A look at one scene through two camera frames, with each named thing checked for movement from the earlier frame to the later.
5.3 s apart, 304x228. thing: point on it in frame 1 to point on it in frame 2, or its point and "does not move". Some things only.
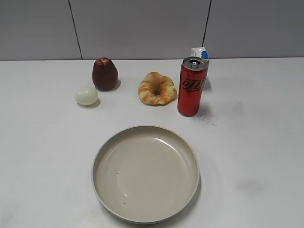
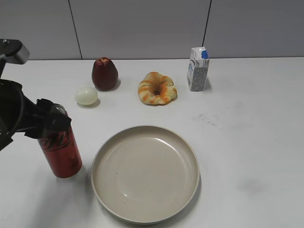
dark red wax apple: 105,74 does not move
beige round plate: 146,175 does not move
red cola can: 192,77 to 60,150
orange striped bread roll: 156,90 does not move
